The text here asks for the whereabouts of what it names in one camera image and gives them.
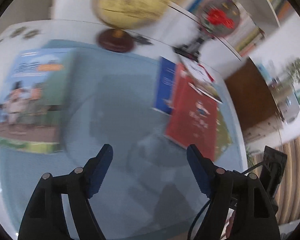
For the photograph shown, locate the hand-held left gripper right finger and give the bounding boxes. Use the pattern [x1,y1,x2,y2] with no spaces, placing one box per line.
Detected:
[186,144,282,240]

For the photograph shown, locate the small black ornament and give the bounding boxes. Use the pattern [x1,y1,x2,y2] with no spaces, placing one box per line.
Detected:
[131,35,153,45]

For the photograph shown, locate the red book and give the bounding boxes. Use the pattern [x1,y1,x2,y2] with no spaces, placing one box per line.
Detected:
[164,64,220,161]

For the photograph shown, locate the stack of sorted books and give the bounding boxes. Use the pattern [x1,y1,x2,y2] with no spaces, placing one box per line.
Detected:
[0,47,77,154]

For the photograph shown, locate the rows of shelved books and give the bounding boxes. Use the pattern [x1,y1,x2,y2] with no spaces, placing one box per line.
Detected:
[162,0,294,58]

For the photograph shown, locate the plant in beige vase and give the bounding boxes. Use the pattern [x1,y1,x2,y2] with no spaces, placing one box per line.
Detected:
[287,57,300,85]

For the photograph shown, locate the olive green book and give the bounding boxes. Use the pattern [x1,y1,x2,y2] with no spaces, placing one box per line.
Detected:
[214,110,233,157]

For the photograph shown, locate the light blue quilted mat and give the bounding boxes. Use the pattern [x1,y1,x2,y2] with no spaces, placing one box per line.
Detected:
[0,39,249,240]

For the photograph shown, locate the brown wooden cabinet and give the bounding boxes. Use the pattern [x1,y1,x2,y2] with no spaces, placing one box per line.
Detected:
[224,60,300,143]

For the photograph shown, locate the white bookshelf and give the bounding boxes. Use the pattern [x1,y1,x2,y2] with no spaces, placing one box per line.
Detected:
[52,0,300,63]

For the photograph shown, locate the white cover book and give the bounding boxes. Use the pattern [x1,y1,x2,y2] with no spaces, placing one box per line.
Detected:
[181,61,223,103]

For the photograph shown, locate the antique yellow globe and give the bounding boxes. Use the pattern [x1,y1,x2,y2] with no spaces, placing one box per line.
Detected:
[92,0,170,53]

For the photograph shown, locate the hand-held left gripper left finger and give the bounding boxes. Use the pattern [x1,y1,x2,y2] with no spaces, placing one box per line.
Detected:
[17,144,114,240]

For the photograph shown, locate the dark blue book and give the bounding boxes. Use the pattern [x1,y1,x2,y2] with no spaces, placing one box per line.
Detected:
[152,57,178,115]

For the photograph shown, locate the black cable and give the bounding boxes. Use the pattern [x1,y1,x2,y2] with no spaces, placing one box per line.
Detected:
[189,160,267,240]

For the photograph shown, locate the tissue box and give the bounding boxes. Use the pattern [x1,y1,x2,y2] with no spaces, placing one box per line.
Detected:
[255,64,269,79]

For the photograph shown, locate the round embroidered fan on stand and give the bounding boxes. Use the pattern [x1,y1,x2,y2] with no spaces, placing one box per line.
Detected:
[174,0,242,58]

